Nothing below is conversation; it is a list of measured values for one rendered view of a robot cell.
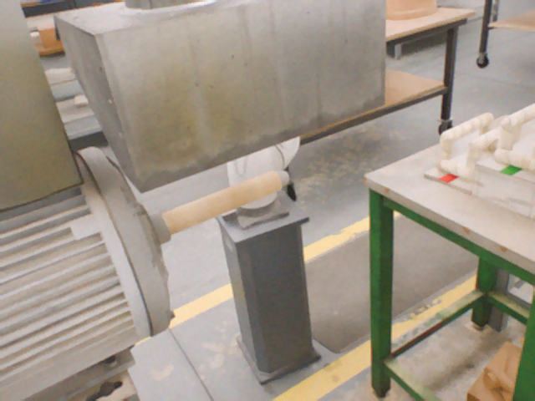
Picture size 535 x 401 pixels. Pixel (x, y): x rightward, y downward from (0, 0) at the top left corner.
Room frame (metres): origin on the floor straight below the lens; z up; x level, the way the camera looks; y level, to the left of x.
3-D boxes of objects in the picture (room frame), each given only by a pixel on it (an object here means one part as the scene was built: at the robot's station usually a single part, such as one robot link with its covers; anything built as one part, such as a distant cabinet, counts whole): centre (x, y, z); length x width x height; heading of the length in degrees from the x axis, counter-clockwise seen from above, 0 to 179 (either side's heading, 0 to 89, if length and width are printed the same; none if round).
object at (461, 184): (1.15, -0.59, 0.94); 0.27 x 0.15 x 0.01; 121
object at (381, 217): (1.17, -0.33, 0.45); 0.05 x 0.05 x 0.90; 28
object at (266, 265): (1.45, 0.04, 0.35); 0.28 x 0.28 x 0.70; 20
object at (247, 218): (1.45, 0.06, 0.73); 0.22 x 0.18 x 0.06; 110
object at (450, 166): (1.10, -0.50, 0.96); 0.11 x 0.03 x 0.03; 31
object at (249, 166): (1.46, 0.04, 0.87); 0.18 x 0.16 x 0.22; 153
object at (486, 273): (1.43, -0.81, 0.45); 0.05 x 0.05 x 0.90; 28
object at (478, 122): (1.19, -0.56, 1.04); 0.20 x 0.03 x 0.03; 120
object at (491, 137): (1.12, -0.61, 1.04); 0.20 x 0.03 x 0.03; 120
